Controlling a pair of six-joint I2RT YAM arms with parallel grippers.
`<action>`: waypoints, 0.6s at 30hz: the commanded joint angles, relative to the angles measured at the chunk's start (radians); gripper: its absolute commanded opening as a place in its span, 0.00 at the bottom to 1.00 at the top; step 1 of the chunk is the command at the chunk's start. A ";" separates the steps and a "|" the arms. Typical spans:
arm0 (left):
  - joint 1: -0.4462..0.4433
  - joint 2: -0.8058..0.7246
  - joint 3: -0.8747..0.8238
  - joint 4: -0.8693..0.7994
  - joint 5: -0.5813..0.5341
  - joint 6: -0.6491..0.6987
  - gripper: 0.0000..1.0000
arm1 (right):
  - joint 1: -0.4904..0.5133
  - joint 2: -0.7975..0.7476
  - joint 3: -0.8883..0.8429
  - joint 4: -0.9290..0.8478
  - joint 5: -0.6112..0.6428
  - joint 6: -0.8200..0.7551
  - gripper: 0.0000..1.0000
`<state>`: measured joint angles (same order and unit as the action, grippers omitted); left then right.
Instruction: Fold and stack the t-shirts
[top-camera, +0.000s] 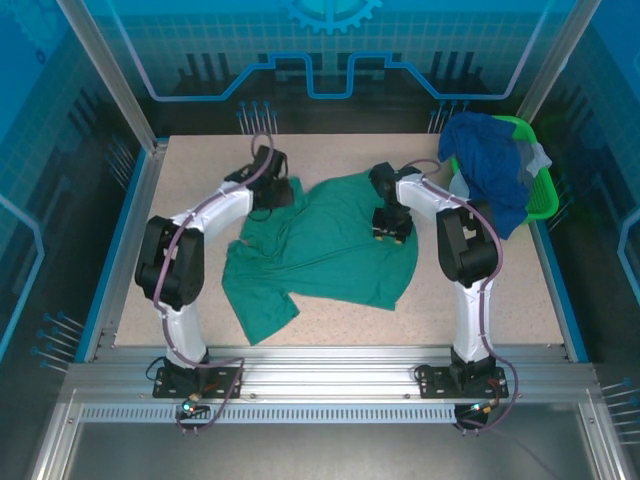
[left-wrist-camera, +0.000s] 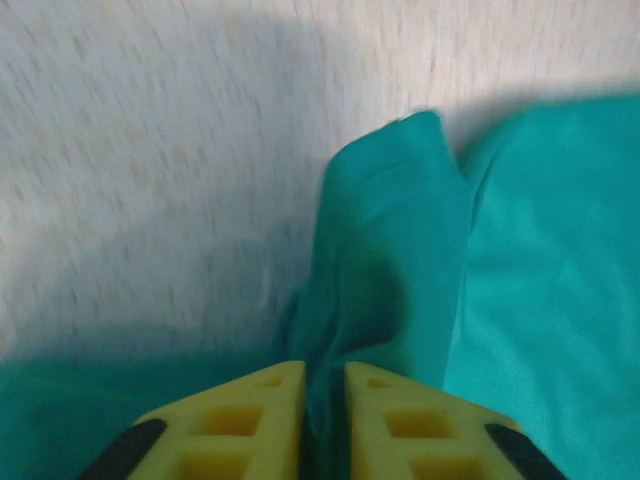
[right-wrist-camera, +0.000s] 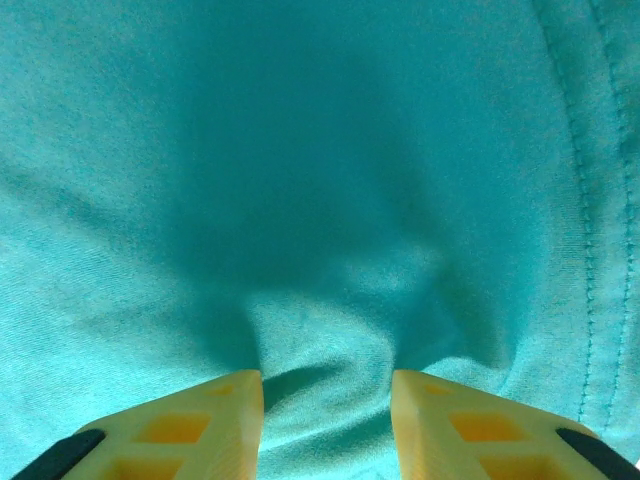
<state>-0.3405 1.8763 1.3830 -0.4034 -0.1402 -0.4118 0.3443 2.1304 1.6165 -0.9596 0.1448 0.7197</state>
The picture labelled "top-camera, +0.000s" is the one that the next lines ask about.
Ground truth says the green t-shirt with print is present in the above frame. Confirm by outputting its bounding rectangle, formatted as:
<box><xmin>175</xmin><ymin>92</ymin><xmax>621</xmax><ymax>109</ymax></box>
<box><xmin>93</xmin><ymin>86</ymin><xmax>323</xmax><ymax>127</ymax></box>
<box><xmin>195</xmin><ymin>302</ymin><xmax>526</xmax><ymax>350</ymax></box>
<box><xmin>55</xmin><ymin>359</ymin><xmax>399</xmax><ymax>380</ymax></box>
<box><xmin>220</xmin><ymin>169</ymin><xmax>421</xmax><ymax>348</ymax></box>

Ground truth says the blue t-shirt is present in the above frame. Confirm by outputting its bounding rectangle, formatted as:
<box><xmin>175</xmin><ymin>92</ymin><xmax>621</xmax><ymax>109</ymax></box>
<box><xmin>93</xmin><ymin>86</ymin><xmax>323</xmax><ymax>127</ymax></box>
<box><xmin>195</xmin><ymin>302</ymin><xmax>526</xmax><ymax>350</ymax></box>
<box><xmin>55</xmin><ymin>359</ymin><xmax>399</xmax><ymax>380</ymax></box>
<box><xmin>438</xmin><ymin>111</ymin><xmax>532</xmax><ymax>241</ymax></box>

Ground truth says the green plastic laundry basket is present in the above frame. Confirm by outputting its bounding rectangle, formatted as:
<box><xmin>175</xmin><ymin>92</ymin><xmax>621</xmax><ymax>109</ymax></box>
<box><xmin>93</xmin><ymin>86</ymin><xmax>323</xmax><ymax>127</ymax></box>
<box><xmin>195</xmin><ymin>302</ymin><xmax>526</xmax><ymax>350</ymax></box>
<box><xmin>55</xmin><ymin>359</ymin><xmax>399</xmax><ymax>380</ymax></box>
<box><xmin>449</xmin><ymin>114</ymin><xmax>560</xmax><ymax>222</ymax></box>

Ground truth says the light grey-blue t-shirt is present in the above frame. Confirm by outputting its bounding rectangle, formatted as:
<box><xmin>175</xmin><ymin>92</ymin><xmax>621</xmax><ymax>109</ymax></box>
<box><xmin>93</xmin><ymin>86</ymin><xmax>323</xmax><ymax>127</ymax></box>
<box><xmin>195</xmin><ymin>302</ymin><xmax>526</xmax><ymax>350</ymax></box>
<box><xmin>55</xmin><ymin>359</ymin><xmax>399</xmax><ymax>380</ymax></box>
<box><xmin>447</xmin><ymin>139</ymin><xmax>554</xmax><ymax>202</ymax></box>

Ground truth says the small connector with LED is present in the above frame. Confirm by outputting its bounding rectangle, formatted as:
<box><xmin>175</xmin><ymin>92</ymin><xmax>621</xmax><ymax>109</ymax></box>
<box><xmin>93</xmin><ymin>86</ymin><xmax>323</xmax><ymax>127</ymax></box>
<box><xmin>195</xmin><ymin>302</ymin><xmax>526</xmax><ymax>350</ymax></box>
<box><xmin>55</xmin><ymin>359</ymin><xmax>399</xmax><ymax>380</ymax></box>
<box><xmin>460</xmin><ymin>398</ymin><xmax>502</xmax><ymax>417</ymax></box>
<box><xmin>179</xmin><ymin>393</ymin><xmax>210</xmax><ymax>420</ymax></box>

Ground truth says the steel base panel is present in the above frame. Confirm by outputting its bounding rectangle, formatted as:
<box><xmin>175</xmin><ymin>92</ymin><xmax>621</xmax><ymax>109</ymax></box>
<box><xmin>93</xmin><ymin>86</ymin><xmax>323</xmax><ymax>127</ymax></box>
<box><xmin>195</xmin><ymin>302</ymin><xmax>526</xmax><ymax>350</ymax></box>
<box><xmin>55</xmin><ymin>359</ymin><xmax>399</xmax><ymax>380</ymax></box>
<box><xmin>29</xmin><ymin>389</ymin><xmax>622</xmax><ymax>480</ymax></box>

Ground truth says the aluminium front frame rail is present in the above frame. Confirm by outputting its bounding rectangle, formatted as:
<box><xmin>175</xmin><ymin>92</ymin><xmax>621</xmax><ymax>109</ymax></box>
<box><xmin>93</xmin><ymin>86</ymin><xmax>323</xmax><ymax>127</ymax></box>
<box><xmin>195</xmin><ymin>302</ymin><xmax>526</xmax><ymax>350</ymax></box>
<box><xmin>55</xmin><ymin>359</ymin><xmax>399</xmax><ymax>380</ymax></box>
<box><xmin>63</xmin><ymin>343</ymin><xmax>599</xmax><ymax>402</ymax></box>

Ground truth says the slotted grey cable duct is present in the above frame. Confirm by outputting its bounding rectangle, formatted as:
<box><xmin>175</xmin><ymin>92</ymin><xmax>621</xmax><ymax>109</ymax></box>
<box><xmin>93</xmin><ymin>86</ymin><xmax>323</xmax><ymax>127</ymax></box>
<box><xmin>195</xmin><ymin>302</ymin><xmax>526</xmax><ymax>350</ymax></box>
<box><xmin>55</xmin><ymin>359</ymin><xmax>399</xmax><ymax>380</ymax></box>
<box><xmin>78</xmin><ymin>405</ymin><xmax>460</xmax><ymax>426</ymax></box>

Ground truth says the aluminium frame post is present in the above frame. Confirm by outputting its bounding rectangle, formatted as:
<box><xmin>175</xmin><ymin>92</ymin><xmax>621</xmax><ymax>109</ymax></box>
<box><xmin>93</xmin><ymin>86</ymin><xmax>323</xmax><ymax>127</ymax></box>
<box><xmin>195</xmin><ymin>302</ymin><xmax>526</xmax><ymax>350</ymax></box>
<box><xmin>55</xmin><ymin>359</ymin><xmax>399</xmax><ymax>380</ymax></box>
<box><xmin>54</xmin><ymin>0</ymin><xmax>170</xmax><ymax>156</ymax></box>
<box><xmin>517</xmin><ymin>0</ymin><xmax>590</xmax><ymax>120</ymax></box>

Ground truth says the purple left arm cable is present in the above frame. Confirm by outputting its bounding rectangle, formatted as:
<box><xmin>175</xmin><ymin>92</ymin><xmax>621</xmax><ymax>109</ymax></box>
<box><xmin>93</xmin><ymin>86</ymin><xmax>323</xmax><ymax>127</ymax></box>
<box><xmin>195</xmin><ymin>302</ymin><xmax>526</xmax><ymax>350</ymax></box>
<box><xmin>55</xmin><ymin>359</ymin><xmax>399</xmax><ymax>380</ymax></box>
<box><xmin>152</xmin><ymin>131</ymin><xmax>247</xmax><ymax>437</ymax></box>

